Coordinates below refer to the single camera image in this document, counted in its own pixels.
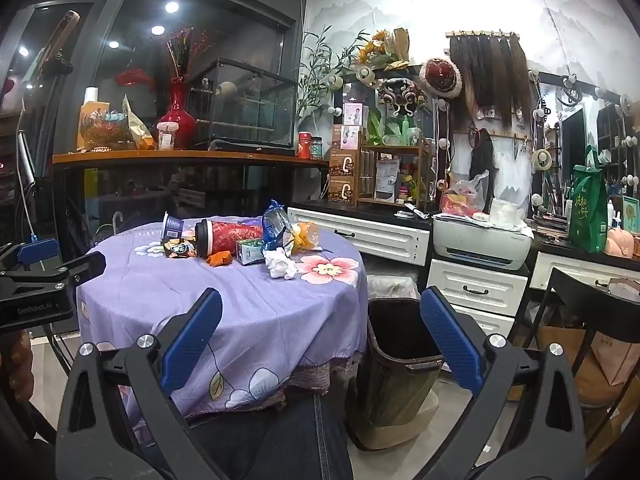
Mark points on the brown coffee box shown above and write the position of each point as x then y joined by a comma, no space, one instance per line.
342,162
342,190

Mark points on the black chair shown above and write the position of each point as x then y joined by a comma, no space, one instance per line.
595,310

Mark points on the glass bowl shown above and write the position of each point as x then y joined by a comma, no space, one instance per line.
105,130

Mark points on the clear plastic jar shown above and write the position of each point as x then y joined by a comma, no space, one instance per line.
167,135

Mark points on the white vanity drawer unit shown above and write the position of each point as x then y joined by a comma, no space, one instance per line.
370,237

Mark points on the white drawer cabinet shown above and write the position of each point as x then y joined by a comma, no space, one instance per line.
492,282

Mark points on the white desk drawer front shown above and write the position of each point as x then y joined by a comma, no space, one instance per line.
565,272

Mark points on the dark ponytail hairpiece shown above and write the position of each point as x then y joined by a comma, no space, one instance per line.
480,160

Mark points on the white tissue pack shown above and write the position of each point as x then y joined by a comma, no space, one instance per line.
505,212

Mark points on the brown plastic waste bin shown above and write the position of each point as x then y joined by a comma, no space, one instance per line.
395,375

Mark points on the yellow snack bag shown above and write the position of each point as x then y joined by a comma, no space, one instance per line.
135,127

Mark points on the person's left hand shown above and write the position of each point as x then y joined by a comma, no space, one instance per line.
15,365

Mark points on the blue plastic snack bag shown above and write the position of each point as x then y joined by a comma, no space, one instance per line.
275,225

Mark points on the wooden counter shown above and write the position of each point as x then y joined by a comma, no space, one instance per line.
185,156

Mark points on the wooden desktop rack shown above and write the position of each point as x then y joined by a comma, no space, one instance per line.
395,175

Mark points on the person's denim-clad leg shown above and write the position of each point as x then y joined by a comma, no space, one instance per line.
280,440

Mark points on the green bamboo plant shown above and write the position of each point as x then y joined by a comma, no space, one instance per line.
320,70

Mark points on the vanity mirror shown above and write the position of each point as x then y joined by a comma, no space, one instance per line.
572,137

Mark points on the dark snack packet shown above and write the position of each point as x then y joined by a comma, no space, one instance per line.
179,249

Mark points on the red vase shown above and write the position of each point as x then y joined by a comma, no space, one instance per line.
176,115

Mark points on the blue white yogurt cup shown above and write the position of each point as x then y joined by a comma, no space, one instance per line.
172,227

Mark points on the pink paper bag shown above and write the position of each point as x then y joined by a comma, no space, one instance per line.
625,290

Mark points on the glass terrarium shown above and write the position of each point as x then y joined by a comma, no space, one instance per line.
245,110

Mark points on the purple floral tablecloth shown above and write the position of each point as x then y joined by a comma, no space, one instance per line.
260,320

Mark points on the ornate black headdress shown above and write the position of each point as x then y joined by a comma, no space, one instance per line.
400,94

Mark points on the teal glass jar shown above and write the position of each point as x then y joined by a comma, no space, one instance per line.
316,147

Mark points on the phone on holder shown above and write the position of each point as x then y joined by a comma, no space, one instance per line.
62,30

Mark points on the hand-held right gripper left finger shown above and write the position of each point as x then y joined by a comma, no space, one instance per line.
192,340

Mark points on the red patterned tumbler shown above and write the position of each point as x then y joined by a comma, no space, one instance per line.
232,235

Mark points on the white tissue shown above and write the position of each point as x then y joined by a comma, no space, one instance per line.
280,264

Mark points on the brown hair extensions rack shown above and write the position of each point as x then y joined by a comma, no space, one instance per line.
490,80

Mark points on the tape roll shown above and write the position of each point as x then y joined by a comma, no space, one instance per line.
542,160

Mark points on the red round hat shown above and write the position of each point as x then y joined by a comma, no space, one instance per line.
440,77

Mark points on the green gift bag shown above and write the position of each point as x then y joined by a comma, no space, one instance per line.
587,210

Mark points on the red dried branches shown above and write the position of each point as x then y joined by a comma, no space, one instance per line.
182,50

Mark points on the clear plastic bag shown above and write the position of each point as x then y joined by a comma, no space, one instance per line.
392,285

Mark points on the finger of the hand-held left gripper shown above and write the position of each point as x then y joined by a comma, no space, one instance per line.
85,265
39,252

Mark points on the white printer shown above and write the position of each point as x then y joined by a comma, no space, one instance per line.
480,245

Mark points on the yellow orange plastic bag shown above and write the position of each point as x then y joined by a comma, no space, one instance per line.
306,237

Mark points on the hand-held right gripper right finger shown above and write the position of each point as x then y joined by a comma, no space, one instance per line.
452,340

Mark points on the red tin can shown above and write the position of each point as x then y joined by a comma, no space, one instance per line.
304,145

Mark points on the green drink carton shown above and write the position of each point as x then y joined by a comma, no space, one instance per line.
250,251

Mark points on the orange wrapper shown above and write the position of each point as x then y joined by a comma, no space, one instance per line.
220,259

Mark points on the sunflower bouquet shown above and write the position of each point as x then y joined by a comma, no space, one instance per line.
382,47

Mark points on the pink plastic bag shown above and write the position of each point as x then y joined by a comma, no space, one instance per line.
462,200

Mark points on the teal framed picture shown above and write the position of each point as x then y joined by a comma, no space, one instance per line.
631,212

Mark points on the brown paper bag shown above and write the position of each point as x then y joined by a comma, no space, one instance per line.
617,360

